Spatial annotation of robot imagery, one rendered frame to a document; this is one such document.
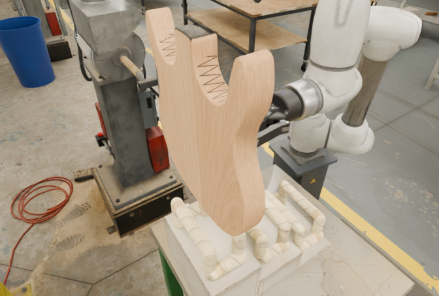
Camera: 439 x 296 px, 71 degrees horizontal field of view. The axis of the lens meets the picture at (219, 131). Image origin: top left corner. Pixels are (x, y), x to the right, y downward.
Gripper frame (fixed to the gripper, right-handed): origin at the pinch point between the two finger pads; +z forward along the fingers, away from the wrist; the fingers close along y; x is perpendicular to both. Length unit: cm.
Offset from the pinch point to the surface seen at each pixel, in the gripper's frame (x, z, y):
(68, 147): -146, 29, 217
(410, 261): -147, -132, -18
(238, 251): -30.5, -0.5, -9.2
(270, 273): -43.7, -9.1, -12.8
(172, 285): -86, 10, 19
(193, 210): -32.4, 2.0, 9.0
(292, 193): -42, -32, 3
